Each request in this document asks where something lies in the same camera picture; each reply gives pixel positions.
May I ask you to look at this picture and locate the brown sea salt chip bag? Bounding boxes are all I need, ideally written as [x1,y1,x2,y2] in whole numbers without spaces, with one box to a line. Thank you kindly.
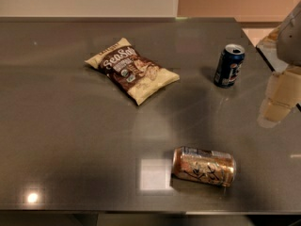
[86,38,180,105]

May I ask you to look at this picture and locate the blue Pepsi can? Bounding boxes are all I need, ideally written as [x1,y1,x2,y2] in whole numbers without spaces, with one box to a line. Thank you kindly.
[214,44,245,88]

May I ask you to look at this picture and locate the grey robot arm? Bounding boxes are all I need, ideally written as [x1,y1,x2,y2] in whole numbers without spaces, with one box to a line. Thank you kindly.
[258,2,301,128]

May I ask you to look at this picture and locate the orange soda can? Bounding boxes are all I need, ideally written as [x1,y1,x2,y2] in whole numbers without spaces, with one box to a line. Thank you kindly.
[172,146,236,186]

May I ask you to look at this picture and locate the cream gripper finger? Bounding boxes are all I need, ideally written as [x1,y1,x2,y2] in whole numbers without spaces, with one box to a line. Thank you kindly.
[257,65,301,128]

